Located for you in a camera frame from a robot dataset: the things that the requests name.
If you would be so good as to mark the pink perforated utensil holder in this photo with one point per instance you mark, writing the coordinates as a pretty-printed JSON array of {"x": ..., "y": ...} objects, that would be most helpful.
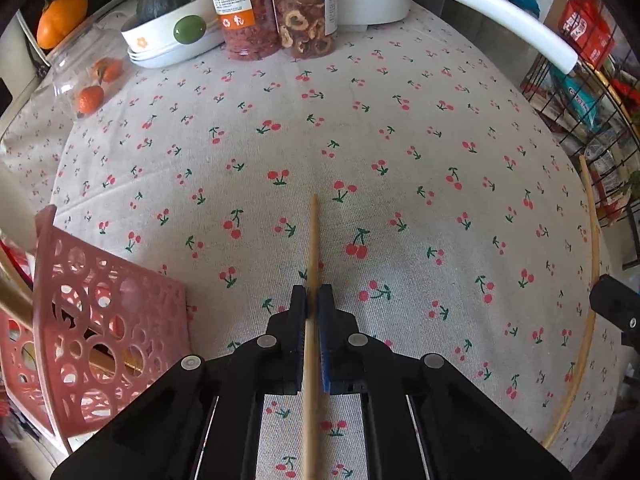
[{"x": 150, "y": 310}]

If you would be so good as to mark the cherry print tablecloth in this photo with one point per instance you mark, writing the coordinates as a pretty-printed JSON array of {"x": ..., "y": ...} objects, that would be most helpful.
[{"x": 400, "y": 160}]

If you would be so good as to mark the jar of dried fruit slices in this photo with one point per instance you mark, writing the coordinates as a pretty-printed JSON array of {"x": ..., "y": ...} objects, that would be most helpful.
[{"x": 305, "y": 20}]

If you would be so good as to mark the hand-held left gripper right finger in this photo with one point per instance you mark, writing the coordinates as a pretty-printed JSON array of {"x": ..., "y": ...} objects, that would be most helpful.
[{"x": 325, "y": 340}]

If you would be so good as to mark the jar of red dried berries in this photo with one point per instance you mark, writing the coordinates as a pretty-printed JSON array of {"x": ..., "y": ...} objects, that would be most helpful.
[{"x": 250, "y": 30}]

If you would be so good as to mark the orange pumpkin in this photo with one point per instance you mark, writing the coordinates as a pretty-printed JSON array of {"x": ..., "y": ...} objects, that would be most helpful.
[{"x": 60, "y": 22}]

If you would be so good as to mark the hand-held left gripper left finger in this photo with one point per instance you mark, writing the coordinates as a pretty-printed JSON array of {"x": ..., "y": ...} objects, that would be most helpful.
[{"x": 300, "y": 340}]

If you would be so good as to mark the white plastic spoon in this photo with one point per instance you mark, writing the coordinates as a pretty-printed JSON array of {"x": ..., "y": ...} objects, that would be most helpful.
[{"x": 12, "y": 200}]

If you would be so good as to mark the blue and white snack packet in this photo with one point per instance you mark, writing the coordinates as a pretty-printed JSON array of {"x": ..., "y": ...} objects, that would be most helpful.
[{"x": 580, "y": 100}]

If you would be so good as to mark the blue plastic bag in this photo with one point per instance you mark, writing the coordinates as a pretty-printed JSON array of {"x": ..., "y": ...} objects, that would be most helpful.
[{"x": 525, "y": 2}]

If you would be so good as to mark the small orange fruit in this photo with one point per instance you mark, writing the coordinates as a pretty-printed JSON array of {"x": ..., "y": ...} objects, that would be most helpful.
[
  {"x": 90, "y": 100},
  {"x": 109, "y": 70}
]

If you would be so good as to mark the clear plastic container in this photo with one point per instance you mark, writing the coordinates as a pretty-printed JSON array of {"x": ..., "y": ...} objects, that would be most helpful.
[{"x": 75, "y": 70}]

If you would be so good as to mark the wooden chopstick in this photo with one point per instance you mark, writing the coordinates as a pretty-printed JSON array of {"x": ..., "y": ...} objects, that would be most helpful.
[
  {"x": 15, "y": 302},
  {"x": 595, "y": 260},
  {"x": 313, "y": 250}
]

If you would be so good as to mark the white bowl with green knob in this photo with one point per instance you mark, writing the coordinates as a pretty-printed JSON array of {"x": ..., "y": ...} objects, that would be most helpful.
[{"x": 150, "y": 45}]

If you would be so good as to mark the red plastic bag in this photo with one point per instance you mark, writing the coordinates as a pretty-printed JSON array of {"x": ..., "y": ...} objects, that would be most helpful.
[{"x": 585, "y": 25}]

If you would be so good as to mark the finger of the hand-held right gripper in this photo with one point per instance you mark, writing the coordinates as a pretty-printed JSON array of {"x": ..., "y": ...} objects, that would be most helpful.
[{"x": 617, "y": 305}]

